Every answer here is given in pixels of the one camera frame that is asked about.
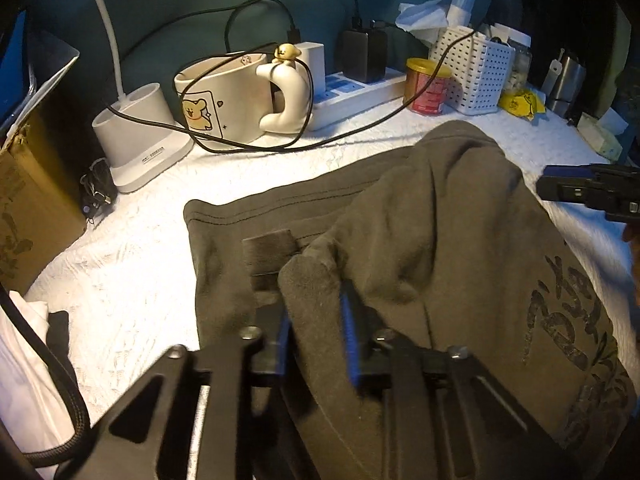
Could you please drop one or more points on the clear plastic jar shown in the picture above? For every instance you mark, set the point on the clear plastic jar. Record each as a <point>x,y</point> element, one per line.
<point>521,65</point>

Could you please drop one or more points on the steel thermos bottle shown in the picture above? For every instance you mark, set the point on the steel thermos bottle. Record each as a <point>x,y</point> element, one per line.
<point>567,85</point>

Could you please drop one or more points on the white garment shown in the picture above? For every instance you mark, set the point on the white garment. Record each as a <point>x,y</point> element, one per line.
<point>25,370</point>

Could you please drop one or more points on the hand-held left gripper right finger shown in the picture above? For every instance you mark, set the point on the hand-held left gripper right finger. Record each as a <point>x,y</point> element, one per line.
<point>351,345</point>

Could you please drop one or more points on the person's right hand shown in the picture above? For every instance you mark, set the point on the person's right hand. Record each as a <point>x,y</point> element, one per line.
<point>632,235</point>

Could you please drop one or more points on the crumpled white tissue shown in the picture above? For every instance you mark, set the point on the crumpled white tissue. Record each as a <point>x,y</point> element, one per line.
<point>422,17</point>

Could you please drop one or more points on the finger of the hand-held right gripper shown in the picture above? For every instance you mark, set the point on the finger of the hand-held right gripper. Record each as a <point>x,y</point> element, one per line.
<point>565,185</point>

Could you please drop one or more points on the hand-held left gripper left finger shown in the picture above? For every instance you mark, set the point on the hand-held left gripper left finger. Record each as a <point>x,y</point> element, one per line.
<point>270,350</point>

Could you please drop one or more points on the black power adapter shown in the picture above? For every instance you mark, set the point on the black power adapter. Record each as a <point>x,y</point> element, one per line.
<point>364,52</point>

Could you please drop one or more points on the olive green printed t-shirt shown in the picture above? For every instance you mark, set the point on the olive green printed t-shirt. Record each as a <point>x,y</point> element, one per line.
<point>450,220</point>

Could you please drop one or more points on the yellow curtain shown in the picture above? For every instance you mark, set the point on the yellow curtain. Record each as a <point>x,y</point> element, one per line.
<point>620,50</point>

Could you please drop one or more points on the white power strip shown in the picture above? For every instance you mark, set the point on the white power strip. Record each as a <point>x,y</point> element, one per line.
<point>350,100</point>

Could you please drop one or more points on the white perforated basket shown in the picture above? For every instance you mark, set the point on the white perforated basket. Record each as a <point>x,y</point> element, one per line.
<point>475,75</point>

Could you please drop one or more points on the brown cardboard box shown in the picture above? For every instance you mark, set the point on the brown cardboard box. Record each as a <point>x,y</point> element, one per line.
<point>35,200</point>

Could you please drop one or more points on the yellow snack packet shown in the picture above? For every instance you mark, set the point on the yellow snack packet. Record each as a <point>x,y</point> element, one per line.
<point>520,102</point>

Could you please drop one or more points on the green tissue box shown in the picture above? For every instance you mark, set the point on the green tissue box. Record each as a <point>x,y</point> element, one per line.
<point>600,137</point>

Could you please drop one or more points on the white desk lamp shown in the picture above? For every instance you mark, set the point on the white desk lamp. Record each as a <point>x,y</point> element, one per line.
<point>145,130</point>

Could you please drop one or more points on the white usb charger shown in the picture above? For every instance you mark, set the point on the white usb charger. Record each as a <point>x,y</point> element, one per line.
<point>312,67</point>

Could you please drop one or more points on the red can yellow lid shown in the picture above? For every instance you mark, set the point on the red can yellow lid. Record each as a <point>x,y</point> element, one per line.
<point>425,90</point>

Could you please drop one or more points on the cream cartoon mug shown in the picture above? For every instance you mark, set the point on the cream cartoon mug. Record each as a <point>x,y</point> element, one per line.
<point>235,105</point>

